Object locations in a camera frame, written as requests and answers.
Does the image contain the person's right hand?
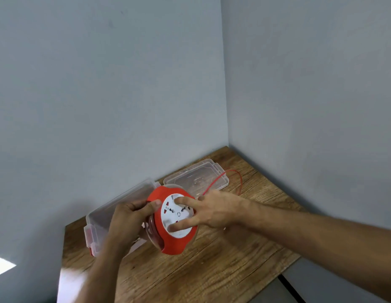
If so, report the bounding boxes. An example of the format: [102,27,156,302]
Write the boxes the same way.
[167,189,250,233]

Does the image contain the person's left hand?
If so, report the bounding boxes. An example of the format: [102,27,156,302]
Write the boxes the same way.
[107,199,162,253]

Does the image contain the clear plastic box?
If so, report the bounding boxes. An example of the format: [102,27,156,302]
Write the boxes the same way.
[83,178,161,258]

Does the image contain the red extension cord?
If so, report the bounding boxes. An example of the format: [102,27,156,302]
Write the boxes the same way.
[201,169,244,197]

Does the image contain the red and white cable reel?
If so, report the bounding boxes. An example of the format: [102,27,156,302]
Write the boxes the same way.
[144,184,198,256]

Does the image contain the person's left forearm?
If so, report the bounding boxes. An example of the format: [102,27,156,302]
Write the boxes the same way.
[74,246,126,303]

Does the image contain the person's right forearm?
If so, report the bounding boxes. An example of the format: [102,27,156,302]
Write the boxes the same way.
[239,202,391,303]

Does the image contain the clear plastic lid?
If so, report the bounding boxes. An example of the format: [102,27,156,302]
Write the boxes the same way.
[163,158,230,199]

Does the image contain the white window sill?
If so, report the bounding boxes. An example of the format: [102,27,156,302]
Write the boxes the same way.
[0,255,17,279]

